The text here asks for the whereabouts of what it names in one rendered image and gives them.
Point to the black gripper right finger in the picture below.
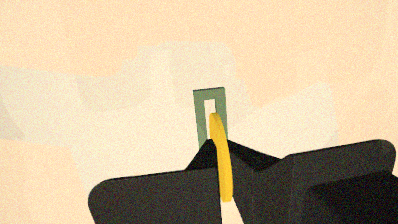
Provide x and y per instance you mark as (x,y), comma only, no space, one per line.
(270,190)

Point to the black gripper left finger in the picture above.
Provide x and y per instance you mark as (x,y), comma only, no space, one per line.
(187,196)

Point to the olive green rectangular frame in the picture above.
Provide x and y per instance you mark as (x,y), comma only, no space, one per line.
(199,95)

